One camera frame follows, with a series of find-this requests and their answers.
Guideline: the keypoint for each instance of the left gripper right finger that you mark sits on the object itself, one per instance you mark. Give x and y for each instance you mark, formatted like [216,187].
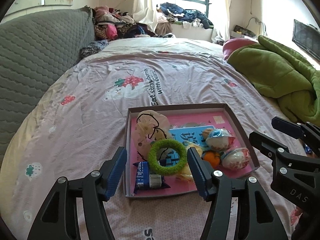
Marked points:
[256,215]

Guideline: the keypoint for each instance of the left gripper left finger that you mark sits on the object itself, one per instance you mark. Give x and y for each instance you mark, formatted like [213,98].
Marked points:
[57,217]

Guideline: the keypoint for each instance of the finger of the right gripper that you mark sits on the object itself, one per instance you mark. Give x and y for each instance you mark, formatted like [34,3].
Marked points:
[274,150]
[308,133]

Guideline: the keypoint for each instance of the orange mandarin with leaf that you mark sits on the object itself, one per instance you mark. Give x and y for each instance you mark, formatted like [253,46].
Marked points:
[212,157]

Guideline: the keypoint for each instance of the red surprise egg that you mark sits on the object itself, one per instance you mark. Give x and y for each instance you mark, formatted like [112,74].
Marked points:
[235,158]

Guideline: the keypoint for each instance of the walnut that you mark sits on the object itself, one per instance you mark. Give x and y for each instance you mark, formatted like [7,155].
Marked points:
[206,132]

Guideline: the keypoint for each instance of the blue cookie packet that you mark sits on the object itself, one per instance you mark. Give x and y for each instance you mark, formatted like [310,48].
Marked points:
[146,179]

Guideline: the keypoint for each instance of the shallow box with pink book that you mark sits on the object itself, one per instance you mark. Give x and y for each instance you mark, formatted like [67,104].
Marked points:
[187,123]

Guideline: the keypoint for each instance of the green blanket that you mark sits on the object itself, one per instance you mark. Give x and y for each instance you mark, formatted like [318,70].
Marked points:
[281,73]

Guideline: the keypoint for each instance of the pink bedsheet with strawberries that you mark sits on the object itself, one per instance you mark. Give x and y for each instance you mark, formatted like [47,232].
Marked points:
[81,120]

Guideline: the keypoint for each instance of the pink pillow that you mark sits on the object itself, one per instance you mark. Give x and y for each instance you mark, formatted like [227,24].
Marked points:
[233,44]

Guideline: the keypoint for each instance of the clothes pile on windowsill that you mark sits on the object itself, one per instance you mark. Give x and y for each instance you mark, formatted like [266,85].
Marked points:
[174,14]

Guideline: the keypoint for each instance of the dark patterned cloth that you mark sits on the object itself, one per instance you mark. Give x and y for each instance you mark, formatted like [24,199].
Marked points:
[93,48]

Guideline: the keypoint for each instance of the grey quilted headboard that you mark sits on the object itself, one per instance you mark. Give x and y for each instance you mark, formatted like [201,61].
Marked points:
[36,50]

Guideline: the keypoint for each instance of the white curtain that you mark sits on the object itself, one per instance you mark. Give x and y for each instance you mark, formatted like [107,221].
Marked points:
[145,12]

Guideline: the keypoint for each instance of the clothes pile by headboard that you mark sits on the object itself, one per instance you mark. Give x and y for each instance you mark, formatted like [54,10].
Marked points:
[112,24]

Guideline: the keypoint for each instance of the wall television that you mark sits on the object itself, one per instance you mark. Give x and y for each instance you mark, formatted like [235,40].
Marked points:
[307,38]

